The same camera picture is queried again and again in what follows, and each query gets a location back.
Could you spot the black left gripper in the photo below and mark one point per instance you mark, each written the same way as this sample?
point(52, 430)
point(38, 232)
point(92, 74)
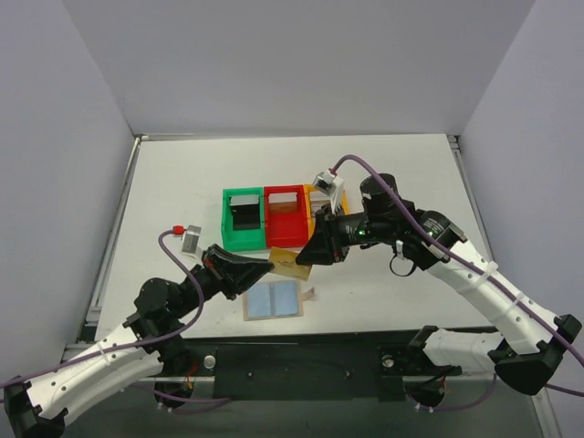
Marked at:
point(218, 275)

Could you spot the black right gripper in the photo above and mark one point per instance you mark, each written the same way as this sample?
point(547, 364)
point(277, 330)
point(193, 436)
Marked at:
point(333, 234)

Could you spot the gold credit card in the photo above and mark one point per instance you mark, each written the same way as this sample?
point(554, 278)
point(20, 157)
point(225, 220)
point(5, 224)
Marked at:
point(285, 264)

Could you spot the beige leather card holder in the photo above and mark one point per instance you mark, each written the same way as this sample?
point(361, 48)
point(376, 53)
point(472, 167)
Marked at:
point(278, 301)

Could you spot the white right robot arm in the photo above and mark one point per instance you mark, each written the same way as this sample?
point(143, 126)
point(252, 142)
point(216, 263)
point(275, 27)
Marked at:
point(528, 342)

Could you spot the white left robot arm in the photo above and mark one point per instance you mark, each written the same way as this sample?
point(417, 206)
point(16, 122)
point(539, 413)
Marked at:
point(146, 344)

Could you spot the cards in green bin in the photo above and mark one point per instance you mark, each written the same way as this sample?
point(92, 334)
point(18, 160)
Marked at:
point(245, 211)

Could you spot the green plastic bin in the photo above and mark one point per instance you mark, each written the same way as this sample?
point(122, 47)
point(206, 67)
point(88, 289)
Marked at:
point(247, 240)

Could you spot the yellow plastic bin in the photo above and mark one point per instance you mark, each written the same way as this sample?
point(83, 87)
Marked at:
point(310, 212)

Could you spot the red plastic bin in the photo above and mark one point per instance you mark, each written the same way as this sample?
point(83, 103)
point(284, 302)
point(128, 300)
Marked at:
point(286, 230)

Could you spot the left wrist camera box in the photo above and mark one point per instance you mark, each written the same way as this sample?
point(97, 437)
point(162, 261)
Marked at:
point(190, 239)

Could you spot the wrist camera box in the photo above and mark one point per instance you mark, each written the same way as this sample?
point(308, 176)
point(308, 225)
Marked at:
point(332, 187)
point(190, 239)

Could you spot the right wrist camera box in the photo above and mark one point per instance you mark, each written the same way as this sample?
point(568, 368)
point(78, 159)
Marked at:
point(332, 187)

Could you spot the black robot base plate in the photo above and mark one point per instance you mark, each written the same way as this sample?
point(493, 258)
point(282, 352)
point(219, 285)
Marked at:
point(302, 368)

